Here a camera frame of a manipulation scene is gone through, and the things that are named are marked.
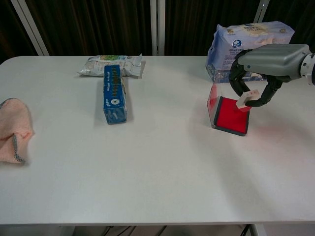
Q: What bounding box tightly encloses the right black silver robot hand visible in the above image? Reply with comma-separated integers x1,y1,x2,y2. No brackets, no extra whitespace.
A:
230,44,310,108

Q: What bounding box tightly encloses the red and white stamp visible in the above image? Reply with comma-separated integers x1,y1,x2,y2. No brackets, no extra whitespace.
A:
235,90,260,109

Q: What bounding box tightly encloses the blue white tissue pack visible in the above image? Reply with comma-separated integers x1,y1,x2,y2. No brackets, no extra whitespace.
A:
205,21,295,83

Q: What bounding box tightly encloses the red ink pad clear lid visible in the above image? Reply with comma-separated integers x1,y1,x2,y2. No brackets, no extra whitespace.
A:
206,82,251,137

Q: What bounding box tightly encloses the long blue cardboard box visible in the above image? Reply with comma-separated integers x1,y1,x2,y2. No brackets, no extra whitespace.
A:
102,64,128,125

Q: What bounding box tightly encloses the white table leg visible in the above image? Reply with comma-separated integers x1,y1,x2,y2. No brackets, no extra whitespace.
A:
248,223,266,236

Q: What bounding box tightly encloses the silver snack packet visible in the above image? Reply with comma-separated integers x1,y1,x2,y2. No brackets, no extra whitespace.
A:
77,53,143,79

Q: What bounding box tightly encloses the pink cloth grey trim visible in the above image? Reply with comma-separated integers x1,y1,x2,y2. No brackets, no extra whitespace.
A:
0,97,35,165

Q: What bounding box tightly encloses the slanted white partition post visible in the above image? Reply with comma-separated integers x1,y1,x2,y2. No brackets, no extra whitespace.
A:
253,0,271,25
11,0,49,57

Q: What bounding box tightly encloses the upright white partition post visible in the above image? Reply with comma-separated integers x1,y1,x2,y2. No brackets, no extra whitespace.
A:
150,0,166,56

